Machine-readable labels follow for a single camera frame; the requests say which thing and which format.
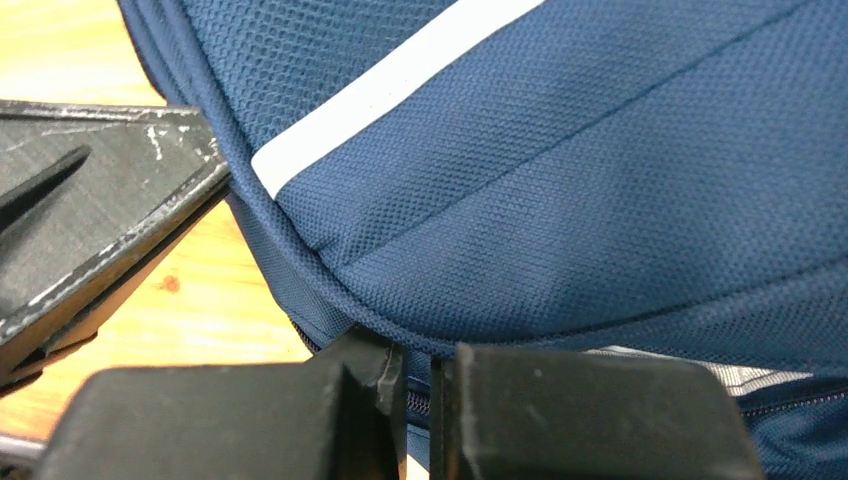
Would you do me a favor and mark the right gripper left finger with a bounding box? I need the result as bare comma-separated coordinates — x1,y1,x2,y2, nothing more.
34,327,407,479

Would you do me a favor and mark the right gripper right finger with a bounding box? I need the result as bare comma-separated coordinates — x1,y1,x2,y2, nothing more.
430,344,764,479

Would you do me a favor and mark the navy blue school backpack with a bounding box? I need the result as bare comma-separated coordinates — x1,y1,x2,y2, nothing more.
119,1,847,479

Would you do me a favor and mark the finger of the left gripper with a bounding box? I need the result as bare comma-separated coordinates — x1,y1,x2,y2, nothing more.
1,100,230,393

